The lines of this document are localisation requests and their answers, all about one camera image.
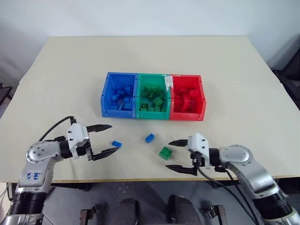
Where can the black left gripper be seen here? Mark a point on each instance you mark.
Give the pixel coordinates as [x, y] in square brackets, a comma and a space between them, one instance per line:
[89, 154]

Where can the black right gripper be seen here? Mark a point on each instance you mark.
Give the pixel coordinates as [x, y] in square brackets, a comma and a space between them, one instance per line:
[197, 159]

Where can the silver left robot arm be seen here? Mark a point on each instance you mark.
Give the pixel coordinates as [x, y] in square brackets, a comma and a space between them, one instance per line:
[37, 154]

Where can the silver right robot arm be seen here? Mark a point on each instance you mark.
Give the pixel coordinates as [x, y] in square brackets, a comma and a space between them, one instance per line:
[246, 164]

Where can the flat blue building block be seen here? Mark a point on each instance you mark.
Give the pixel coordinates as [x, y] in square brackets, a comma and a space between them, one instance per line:
[117, 144]

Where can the green four-stud building block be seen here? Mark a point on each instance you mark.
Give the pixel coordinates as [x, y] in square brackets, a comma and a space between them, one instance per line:
[166, 152]
[158, 101]

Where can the blue plastic bin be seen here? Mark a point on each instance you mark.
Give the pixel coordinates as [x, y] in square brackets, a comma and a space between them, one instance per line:
[118, 113]

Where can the tall blue building block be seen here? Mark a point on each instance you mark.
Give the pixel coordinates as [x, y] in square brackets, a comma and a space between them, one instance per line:
[150, 137]

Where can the red plastic bin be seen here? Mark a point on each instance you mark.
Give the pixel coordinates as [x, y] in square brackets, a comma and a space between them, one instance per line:
[186, 116]

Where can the red building block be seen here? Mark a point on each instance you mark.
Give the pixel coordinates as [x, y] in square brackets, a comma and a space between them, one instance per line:
[178, 108]
[194, 93]

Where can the green plastic bin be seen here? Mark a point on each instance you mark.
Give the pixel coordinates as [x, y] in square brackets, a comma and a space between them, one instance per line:
[152, 115]

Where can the white tape strip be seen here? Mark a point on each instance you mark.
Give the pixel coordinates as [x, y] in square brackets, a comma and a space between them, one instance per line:
[168, 82]

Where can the dark equipment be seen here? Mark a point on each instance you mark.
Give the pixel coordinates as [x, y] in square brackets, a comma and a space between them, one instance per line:
[4, 93]

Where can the black office chair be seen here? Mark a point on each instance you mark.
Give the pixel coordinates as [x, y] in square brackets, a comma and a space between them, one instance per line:
[289, 70]

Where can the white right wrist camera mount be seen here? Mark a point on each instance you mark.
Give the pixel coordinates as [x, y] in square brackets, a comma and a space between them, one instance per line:
[199, 145]

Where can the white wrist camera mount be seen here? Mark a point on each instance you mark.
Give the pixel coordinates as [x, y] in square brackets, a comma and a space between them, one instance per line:
[199, 145]
[76, 138]

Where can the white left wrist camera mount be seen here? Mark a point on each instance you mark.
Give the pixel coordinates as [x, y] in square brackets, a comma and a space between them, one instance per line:
[76, 138]

